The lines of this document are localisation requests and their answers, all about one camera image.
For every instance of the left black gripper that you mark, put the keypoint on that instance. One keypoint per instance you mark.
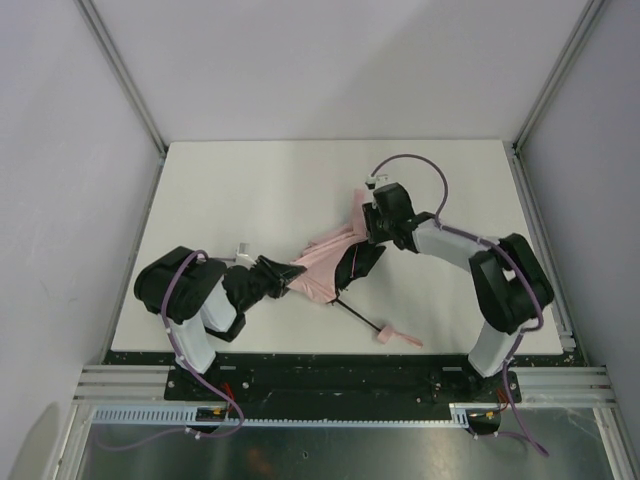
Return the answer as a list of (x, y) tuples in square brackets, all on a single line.
[(272, 278)]

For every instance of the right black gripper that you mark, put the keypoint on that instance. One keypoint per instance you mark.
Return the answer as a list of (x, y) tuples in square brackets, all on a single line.
[(373, 232)]

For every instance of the pink folding umbrella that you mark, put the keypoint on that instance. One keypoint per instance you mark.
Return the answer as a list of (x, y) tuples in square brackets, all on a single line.
[(336, 259)]

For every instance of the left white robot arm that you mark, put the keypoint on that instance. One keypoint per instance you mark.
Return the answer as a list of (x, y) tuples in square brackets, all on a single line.
[(198, 297)]

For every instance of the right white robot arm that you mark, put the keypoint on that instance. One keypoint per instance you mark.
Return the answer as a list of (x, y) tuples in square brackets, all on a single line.
[(510, 284)]

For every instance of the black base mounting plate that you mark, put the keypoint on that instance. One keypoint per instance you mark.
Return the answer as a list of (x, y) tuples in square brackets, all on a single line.
[(326, 387)]

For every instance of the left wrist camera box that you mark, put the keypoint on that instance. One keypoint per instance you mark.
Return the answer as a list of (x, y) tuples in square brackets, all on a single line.
[(243, 255)]

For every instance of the right aluminium frame post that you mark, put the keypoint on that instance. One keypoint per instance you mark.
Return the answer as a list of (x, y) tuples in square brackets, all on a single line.
[(573, 47)]

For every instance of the aluminium frame post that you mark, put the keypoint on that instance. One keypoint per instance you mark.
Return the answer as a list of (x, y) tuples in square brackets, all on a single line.
[(573, 47), (106, 44)]

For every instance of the aluminium frame rail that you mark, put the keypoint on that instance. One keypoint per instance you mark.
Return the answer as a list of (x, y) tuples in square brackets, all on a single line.
[(567, 380)]

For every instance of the left aluminium frame post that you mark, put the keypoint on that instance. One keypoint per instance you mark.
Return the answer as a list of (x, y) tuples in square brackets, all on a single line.
[(106, 44)]

